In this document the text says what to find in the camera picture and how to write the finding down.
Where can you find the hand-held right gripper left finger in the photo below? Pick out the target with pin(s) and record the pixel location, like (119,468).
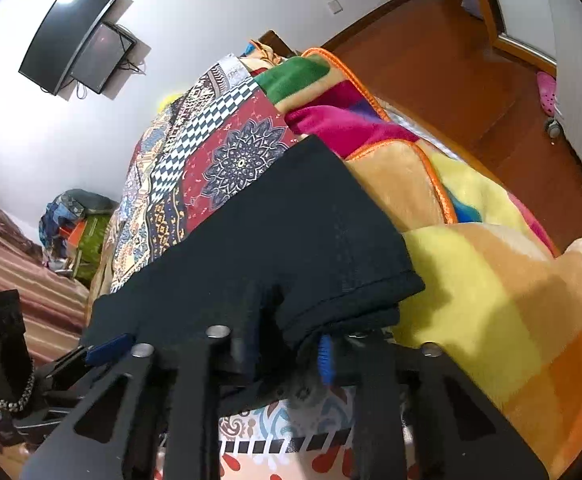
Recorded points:
(196,385)

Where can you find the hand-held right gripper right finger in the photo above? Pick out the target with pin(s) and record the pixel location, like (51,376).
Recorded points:
(326,360)

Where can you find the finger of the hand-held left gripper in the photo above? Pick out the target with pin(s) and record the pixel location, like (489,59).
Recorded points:
(108,351)

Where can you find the black pants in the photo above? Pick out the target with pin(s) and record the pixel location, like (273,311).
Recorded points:
(271,240)

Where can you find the striped curtain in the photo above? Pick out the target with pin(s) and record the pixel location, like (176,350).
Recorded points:
(11,270)

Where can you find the patterned bed sheet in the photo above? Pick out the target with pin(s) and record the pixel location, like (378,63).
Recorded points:
(281,440)

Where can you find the green bag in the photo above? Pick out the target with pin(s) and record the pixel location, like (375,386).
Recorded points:
(95,240)

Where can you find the orange box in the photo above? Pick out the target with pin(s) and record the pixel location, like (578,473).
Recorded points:
(73,236)

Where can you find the pile of clothes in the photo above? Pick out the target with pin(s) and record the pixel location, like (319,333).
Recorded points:
(66,210)

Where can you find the colourful fleece blanket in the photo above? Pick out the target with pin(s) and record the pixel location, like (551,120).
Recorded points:
(471,285)

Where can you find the patchwork patterned quilt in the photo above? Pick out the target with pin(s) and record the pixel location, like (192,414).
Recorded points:
(231,160)

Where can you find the small black monitor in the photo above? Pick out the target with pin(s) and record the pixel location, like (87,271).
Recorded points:
(102,57)

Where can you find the pink slipper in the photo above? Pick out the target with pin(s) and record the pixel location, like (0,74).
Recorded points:
(547,92)

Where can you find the wall-mounted television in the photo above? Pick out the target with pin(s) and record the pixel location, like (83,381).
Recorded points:
(66,30)

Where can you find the wooden bed frame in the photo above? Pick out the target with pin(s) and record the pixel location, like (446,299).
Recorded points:
(276,42)

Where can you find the white wall socket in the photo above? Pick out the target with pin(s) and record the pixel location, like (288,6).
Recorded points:
(336,6)

